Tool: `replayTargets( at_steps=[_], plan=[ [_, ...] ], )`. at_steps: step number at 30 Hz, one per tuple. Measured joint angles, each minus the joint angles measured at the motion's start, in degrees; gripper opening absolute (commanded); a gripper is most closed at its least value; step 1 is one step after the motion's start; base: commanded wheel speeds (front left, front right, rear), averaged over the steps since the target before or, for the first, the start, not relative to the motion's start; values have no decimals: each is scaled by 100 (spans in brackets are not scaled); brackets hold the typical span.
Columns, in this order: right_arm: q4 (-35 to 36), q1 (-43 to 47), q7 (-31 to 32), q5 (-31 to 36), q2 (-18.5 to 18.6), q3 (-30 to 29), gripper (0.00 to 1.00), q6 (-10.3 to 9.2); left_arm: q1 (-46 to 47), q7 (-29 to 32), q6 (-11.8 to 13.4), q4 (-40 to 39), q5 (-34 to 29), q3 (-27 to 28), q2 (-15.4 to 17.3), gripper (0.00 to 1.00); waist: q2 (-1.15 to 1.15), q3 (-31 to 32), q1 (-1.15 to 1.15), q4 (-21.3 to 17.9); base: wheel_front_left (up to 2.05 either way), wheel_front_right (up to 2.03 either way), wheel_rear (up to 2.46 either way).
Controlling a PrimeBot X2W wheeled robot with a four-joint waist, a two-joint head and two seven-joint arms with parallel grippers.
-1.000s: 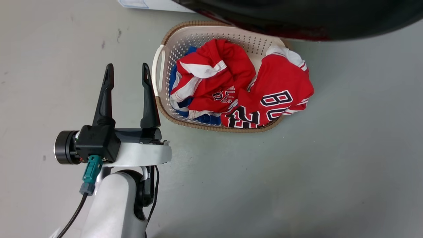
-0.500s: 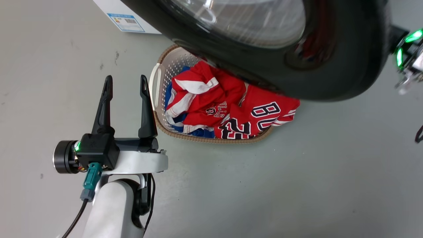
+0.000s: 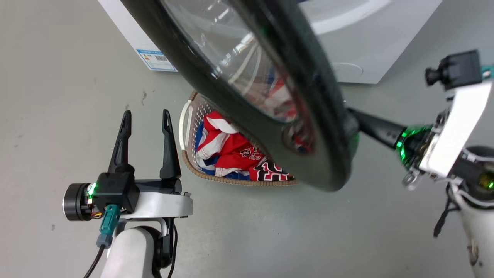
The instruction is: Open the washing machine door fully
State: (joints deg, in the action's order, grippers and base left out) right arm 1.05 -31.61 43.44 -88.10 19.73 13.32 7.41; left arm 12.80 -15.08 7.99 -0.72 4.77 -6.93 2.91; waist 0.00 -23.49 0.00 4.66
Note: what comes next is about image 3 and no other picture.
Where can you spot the right gripper white green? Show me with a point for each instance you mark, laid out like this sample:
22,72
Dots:
455,131

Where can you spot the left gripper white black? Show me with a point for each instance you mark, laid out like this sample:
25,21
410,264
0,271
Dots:
162,204

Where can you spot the round black washing machine door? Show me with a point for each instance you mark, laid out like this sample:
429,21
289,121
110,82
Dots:
308,88

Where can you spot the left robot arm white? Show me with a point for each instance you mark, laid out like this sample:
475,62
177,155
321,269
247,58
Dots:
131,251

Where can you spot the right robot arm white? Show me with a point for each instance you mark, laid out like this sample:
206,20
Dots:
478,216

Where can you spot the white washing machine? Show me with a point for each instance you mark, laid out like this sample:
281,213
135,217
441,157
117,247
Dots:
370,42

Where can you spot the beige perforated laundry basket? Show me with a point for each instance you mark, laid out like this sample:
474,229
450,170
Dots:
191,154

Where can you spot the round white filter cover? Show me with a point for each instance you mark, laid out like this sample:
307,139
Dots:
349,71

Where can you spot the red white blue jersey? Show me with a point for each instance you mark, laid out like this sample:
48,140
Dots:
231,152

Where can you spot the blue white energy label sticker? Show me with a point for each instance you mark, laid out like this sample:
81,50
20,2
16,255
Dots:
157,60

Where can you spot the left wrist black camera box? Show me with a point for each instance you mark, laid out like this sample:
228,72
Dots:
115,191

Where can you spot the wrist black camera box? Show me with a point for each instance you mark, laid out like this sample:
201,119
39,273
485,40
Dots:
459,69
115,191

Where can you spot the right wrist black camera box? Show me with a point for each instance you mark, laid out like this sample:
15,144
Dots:
459,69

